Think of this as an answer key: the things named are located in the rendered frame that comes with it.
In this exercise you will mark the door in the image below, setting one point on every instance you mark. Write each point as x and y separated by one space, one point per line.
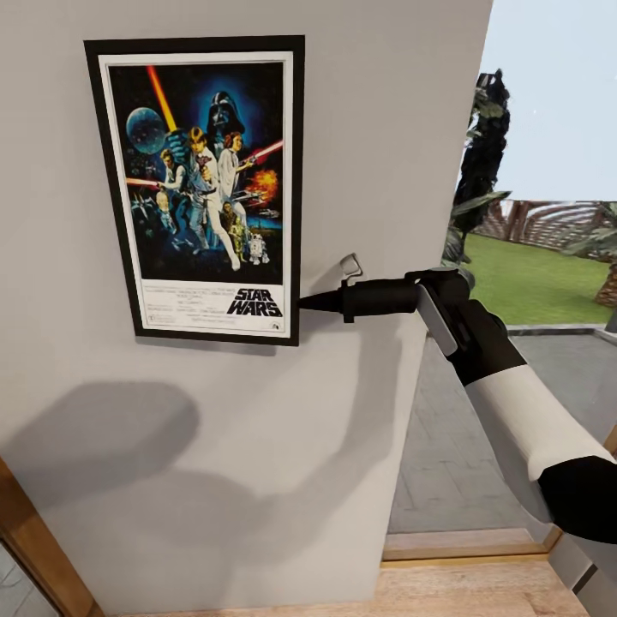
36 577

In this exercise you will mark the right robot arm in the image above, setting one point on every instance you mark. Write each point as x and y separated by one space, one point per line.
556 470

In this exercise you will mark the poster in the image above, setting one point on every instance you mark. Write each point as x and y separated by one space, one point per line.
203 147

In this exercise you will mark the fixed window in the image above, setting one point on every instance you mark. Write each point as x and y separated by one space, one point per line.
533 230

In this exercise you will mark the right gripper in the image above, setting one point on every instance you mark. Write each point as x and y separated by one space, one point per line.
373 297

